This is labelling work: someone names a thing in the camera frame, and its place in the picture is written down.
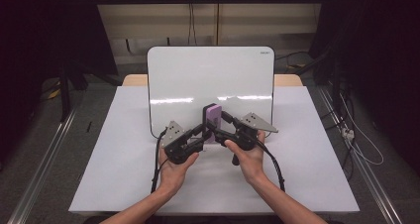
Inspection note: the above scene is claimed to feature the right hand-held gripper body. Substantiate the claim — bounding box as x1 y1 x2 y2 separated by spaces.
216 112 279 153

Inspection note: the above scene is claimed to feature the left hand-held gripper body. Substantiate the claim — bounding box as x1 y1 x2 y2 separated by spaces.
159 119 199 166

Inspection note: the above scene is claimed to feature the purple and black whiteboard eraser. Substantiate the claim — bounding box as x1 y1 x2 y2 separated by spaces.
201 102 223 145

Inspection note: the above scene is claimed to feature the person's left hand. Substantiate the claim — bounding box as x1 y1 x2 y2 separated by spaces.
157 147 201 197

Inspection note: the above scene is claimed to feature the person's right hand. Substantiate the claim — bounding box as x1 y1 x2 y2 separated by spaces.
223 130 267 186

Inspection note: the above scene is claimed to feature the white whiteboard with black rim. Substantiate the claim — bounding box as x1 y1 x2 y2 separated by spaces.
147 45 276 140

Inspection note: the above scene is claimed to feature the wooden table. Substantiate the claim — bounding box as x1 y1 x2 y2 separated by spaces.
122 73 304 88

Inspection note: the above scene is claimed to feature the yellow vertical pipe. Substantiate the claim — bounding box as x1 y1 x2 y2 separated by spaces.
215 0 222 47

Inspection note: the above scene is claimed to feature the black metal stand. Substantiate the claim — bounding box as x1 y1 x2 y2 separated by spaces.
58 64 89 123

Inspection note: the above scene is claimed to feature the black curtain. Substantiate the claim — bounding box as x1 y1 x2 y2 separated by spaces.
0 0 119 168
309 0 420 176

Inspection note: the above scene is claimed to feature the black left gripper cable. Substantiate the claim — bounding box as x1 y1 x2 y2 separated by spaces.
150 127 170 195

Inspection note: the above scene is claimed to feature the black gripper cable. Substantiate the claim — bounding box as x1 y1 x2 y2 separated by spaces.
150 127 170 195
255 138 287 193

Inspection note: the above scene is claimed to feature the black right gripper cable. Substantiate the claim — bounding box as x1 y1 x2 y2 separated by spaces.
255 138 287 193

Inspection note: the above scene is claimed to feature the black floor cable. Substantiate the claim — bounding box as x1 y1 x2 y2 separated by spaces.
274 51 311 70

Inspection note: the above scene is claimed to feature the black wall cable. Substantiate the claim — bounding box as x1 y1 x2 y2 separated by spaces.
190 0 198 47
187 0 193 47

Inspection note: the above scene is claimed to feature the metal floor rail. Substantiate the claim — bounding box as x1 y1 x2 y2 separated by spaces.
317 84 403 224
6 107 79 224

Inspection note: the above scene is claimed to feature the white floor cable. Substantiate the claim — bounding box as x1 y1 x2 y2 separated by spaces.
339 94 385 167

